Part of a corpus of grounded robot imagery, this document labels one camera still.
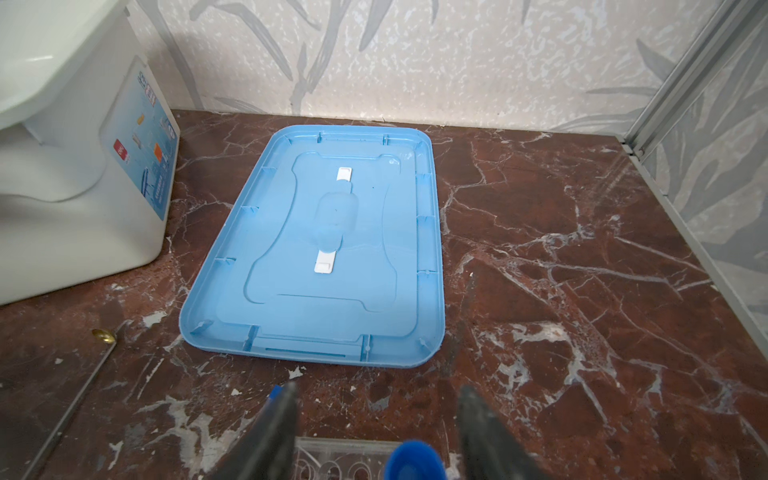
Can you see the clear test tube rack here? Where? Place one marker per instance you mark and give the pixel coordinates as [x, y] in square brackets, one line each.
[324, 458]

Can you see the blue capped test tube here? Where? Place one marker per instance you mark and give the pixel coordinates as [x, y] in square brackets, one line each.
[414, 460]

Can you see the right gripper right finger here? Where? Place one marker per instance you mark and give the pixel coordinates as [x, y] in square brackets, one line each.
[489, 450]

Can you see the thin metal spatula rod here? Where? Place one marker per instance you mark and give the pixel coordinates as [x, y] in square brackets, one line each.
[41, 458]

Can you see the blue plastic bin lid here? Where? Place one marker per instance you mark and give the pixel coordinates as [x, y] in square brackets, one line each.
[331, 253]

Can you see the white plastic storage bin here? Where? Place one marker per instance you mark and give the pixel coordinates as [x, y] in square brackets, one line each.
[88, 147]

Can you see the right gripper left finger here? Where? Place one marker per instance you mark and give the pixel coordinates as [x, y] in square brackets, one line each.
[266, 451]

